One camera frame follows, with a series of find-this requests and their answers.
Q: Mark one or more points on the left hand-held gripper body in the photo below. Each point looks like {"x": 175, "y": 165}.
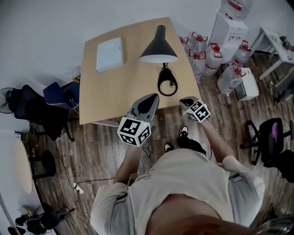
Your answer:
{"x": 133, "y": 128}

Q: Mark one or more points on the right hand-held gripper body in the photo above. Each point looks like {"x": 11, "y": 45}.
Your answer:
{"x": 198, "y": 112}

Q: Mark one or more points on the black desk lamp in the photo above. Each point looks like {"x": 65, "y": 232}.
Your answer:
{"x": 159, "y": 46}

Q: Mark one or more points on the person's right forearm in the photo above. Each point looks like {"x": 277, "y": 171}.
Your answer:
{"x": 216, "y": 140}

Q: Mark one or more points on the person's left forearm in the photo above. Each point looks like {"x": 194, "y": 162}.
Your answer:
{"x": 128, "y": 163}

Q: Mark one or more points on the person's right shoe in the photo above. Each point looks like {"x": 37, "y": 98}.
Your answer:
{"x": 183, "y": 131}

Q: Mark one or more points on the person's shoe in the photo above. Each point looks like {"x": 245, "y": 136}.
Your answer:
{"x": 183, "y": 131}
{"x": 168, "y": 147}

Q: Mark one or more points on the person's black trousers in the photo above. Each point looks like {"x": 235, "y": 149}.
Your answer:
{"x": 190, "y": 144}

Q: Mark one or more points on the person's left shoe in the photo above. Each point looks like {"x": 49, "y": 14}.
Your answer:
{"x": 168, "y": 147}

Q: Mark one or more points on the light wooden table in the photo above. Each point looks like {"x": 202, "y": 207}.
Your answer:
{"x": 110, "y": 91}

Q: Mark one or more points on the group of large water bottles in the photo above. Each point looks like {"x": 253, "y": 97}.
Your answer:
{"x": 213, "y": 59}

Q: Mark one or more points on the person's white t-shirt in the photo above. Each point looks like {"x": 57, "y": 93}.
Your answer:
{"x": 183, "y": 179}

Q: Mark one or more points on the black swivel office chair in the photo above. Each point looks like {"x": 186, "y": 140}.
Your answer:
{"x": 266, "y": 135}

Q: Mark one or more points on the white flat box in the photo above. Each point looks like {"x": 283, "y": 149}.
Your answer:
{"x": 109, "y": 55}

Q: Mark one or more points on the purple cloth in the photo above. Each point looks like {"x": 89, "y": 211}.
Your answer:
{"x": 275, "y": 129}

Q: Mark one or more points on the white power strip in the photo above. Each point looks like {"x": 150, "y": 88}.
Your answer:
{"x": 78, "y": 188}

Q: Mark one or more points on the blue chair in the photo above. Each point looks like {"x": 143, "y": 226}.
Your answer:
{"x": 55, "y": 94}

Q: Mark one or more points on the tall white cardboard box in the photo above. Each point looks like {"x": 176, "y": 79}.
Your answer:
{"x": 227, "y": 32}

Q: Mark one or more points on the black mesh office chair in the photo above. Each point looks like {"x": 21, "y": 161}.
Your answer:
{"x": 39, "y": 107}

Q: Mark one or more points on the black padded seat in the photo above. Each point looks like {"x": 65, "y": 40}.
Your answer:
{"x": 282, "y": 165}

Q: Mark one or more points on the white side table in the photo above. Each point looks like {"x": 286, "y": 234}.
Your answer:
{"x": 275, "y": 43}

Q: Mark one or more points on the round wooden table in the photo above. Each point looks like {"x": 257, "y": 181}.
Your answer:
{"x": 23, "y": 165}

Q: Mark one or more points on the black and white headset gear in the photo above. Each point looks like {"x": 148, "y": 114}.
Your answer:
{"x": 41, "y": 221}

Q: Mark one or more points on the black floor fan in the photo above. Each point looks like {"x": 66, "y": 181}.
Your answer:
{"x": 4, "y": 98}

